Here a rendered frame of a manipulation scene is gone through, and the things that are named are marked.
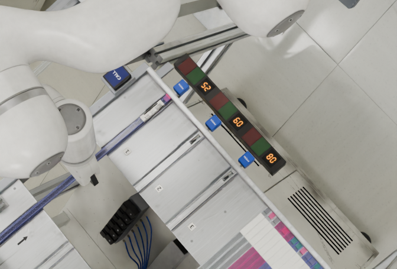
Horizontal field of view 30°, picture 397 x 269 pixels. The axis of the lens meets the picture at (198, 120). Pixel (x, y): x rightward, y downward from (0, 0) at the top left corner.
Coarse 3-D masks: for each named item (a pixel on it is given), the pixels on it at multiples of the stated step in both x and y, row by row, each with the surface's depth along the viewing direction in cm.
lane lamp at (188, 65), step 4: (188, 60) 170; (192, 60) 170; (180, 64) 170; (184, 64) 170; (188, 64) 169; (192, 64) 169; (180, 68) 169; (184, 68) 169; (188, 68) 169; (192, 68) 169; (184, 72) 169; (188, 72) 169
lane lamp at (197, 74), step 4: (196, 68) 169; (192, 72) 169; (196, 72) 169; (200, 72) 169; (188, 76) 169; (192, 76) 169; (196, 76) 169; (200, 76) 169; (192, 80) 168; (196, 80) 168
